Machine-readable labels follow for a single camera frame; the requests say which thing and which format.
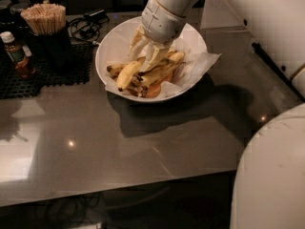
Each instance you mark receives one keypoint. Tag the black wire condiment rack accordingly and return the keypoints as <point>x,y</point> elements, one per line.
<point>268,60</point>

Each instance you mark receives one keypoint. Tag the small brown sauce bottle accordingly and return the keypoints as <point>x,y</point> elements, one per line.
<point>21,63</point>

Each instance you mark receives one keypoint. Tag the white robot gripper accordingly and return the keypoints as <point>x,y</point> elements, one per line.
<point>161,25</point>

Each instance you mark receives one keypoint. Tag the white bowl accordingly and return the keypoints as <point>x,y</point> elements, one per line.
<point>111,48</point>

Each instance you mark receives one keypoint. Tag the black cup holder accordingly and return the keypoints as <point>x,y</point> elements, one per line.
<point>58,50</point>

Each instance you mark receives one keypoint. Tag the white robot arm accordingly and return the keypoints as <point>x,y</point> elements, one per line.
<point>267,105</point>

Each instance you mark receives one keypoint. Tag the black power adapter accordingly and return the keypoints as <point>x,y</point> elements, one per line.
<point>94,14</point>

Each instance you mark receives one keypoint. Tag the yellow banana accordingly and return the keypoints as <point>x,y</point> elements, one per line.
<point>148,84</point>
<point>115,69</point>
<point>125,77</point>

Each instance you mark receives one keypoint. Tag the wooden stir sticks bundle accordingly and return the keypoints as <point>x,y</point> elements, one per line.
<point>45,19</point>

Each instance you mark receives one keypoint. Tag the white paper liner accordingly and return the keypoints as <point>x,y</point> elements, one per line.
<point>193,67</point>

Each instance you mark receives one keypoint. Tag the dark lidded jar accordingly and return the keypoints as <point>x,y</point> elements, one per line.
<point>10,13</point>

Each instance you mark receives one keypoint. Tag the black rubber grid mat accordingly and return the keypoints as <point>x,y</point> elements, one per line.
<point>12,86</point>

